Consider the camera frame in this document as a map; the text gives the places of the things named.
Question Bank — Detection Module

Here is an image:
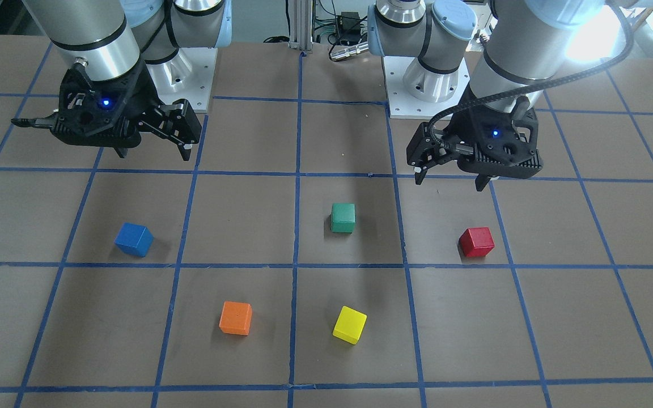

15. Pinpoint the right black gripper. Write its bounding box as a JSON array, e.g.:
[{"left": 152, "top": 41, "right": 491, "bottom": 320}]
[{"left": 50, "top": 62, "right": 202, "bottom": 161}]

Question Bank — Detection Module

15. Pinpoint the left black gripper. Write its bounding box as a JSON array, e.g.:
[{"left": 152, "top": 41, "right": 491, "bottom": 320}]
[{"left": 406, "top": 96, "right": 542, "bottom": 193}]

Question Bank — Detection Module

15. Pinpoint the red block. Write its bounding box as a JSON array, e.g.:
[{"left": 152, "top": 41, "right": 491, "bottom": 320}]
[{"left": 458, "top": 227, "right": 495, "bottom": 258}]

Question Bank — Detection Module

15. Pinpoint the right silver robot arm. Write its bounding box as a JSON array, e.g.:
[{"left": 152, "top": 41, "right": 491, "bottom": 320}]
[{"left": 11, "top": 1, "right": 232, "bottom": 161}]

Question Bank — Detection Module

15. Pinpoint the blue block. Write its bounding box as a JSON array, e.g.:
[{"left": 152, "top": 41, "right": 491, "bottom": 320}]
[{"left": 114, "top": 222, "right": 155, "bottom": 257}]

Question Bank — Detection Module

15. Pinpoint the green block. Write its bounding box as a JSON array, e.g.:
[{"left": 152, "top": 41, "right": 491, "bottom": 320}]
[{"left": 330, "top": 202, "right": 356, "bottom": 234}]

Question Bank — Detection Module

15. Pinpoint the yellow block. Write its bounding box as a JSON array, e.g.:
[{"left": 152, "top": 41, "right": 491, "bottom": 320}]
[{"left": 332, "top": 305, "right": 367, "bottom": 345}]

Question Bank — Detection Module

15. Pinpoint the orange block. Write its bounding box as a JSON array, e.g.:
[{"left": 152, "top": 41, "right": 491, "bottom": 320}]
[{"left": 218, "top": 300, "right": 252, "bottom": 336}]

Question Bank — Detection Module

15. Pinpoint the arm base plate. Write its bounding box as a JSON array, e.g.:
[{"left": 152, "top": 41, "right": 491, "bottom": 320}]
[
  {"left": 147, "top": 48, "right": 218, "bottom": 114},
  {"left": 383, "top": 56, "right": 470, "bottom": 121}
]

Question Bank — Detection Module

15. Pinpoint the aluminium frame post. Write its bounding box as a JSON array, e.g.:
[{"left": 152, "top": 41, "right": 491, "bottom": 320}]
[{"left": 287, "top": 0, "right": 315, "bottom": 54}]

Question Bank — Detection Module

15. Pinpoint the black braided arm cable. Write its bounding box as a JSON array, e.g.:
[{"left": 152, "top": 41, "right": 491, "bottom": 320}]
[{"left": 427, "top": 0, "right": 635, "bottom": 156}]

